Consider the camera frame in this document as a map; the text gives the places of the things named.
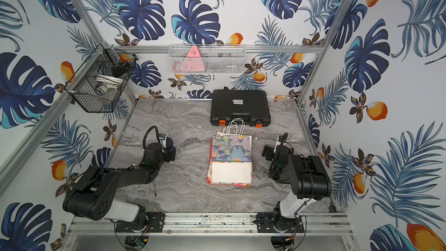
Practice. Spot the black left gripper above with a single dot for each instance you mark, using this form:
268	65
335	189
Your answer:
168	148

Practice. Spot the pink triangle item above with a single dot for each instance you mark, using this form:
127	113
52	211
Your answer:
192	63

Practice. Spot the white mesh wall shelf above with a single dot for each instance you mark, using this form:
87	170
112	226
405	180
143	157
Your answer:
218	58

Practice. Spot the red paper bag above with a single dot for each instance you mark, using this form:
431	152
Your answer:
228	184

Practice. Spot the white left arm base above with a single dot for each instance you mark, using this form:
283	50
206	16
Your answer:
131	214

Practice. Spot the white happy paper bag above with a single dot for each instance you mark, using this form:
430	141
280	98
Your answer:
234	127

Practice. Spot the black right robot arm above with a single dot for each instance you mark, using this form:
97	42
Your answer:
305	174

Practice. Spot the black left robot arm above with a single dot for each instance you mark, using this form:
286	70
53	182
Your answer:
93	196

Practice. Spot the floral paper bag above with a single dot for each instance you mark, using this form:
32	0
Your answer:
231	160

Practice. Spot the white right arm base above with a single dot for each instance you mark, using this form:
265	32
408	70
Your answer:
286	216

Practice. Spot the aluminium linear rail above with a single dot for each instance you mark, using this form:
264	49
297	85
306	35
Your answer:
220	224

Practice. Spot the black wire basket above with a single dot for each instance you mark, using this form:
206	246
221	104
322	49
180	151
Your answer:
100	81

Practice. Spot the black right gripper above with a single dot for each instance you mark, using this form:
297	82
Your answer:
270	151

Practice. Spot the black tool case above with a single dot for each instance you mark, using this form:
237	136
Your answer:
249	105

